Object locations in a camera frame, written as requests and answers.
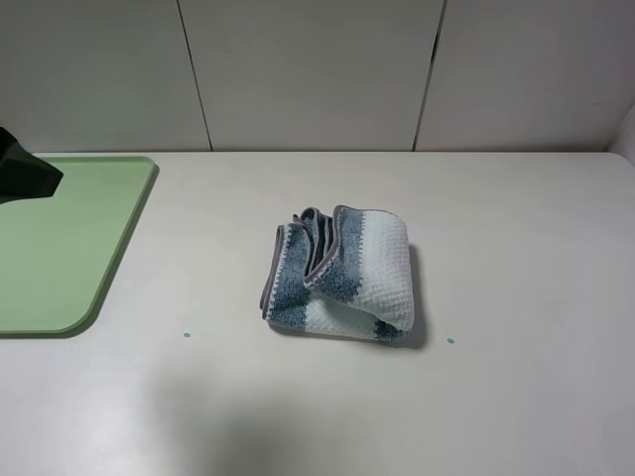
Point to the blue white striped towel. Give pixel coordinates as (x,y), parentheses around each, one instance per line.
(345,275)

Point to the light green plastic tray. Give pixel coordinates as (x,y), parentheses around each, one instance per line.
(59,254)

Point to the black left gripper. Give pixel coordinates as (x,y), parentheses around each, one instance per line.
(22,175)

